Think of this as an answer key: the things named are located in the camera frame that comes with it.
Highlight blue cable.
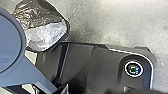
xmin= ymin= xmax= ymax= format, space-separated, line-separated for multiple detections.
xmin=54 ymin=43 xmax=70 ymax=84

